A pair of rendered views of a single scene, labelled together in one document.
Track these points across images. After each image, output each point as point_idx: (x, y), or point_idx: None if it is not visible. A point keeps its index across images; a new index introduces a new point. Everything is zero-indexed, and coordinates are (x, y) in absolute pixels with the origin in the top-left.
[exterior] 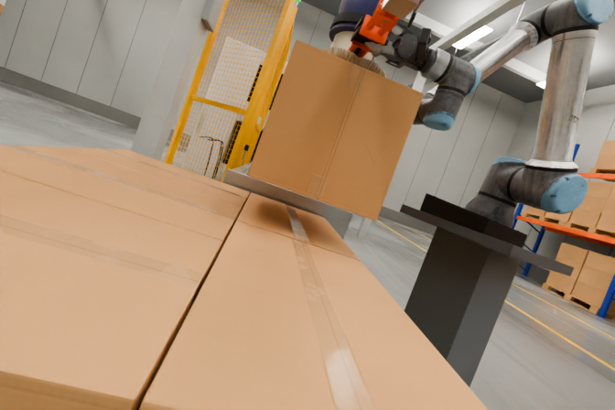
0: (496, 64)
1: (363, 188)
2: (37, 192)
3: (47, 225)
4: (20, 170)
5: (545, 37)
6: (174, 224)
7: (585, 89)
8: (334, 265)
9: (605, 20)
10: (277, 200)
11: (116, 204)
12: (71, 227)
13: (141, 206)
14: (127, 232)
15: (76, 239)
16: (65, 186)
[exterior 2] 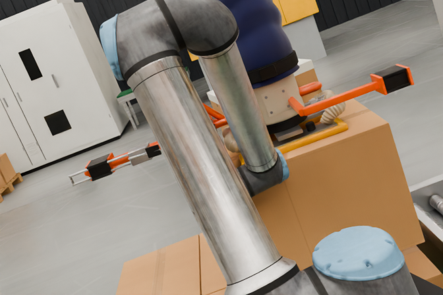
0: (221, 105)
1: None
2: (188, 262)
3: (163, 282)
4: (206, 245)
5: (189, 47)
6: (201, 282)
7: (170, 164)
8: None
9: (113, 74)
10: (423, 235)
11: (202, 267)
12: (167, 283)
13: (211, 268)
14: (175, 287)
15: (159, 289)
16: (205, 255)
